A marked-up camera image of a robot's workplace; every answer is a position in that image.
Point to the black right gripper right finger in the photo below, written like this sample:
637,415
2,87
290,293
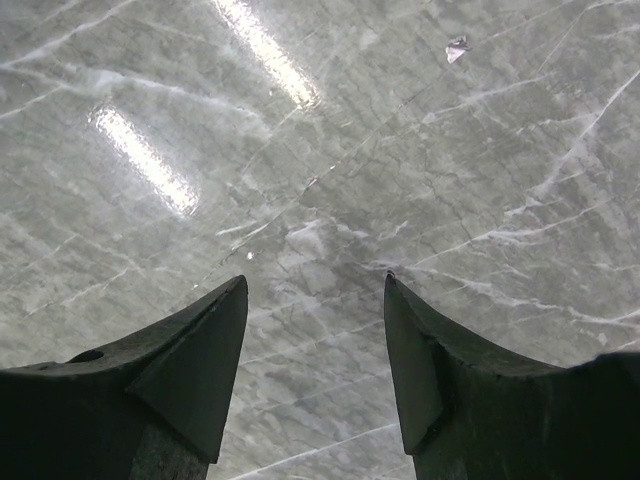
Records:
471,409

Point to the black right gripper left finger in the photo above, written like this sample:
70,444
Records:
151,405

